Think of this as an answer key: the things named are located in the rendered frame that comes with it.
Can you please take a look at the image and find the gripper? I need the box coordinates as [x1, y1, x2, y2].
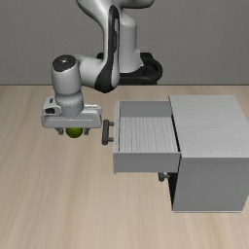
[40, 95, 103, 136]

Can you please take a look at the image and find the green lime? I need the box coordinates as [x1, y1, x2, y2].
[65, 127, 84, 139]

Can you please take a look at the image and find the grey cabinet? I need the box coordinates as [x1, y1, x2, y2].
[157, 94, 249, 214]

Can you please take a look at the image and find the open grey drawer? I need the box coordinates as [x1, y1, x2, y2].
[101, 99, 182, 174]

